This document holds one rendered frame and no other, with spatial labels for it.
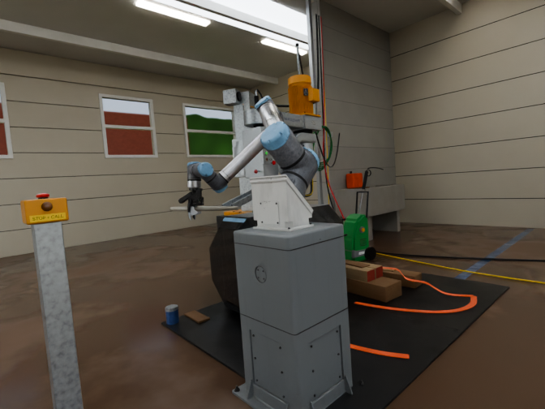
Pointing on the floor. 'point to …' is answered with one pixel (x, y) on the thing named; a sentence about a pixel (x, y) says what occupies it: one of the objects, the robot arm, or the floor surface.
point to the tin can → (172, 314)
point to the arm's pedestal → (293, 316)
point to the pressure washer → (358, 235)
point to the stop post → (55, 299)
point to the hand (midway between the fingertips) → (191, 217)
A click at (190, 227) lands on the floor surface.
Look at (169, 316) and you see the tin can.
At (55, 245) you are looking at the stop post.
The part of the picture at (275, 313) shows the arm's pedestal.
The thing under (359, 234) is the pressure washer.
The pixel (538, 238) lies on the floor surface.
